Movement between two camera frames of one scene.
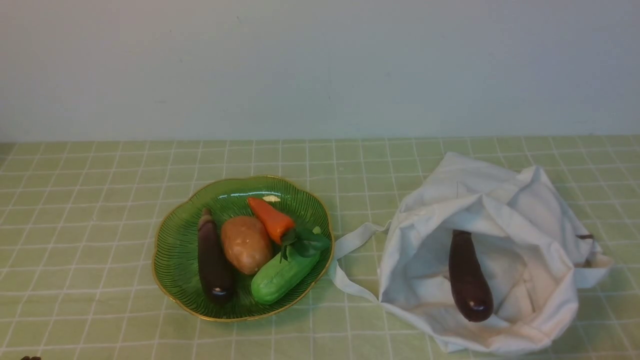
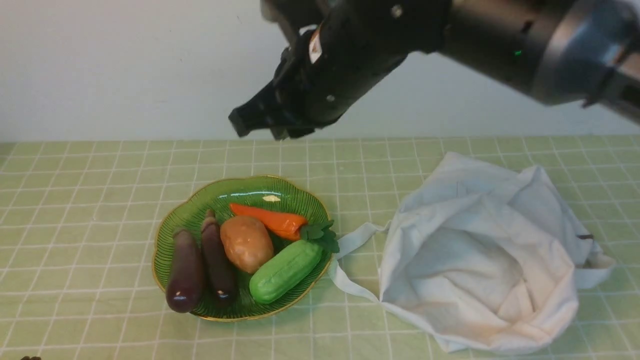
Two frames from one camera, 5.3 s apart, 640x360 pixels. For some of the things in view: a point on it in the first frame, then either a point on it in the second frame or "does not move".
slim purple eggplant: [214, 272] does not move
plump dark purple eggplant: [471, 291] → [184, 287]
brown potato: [246, 244] does not move
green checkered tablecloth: [79, 222] does not move
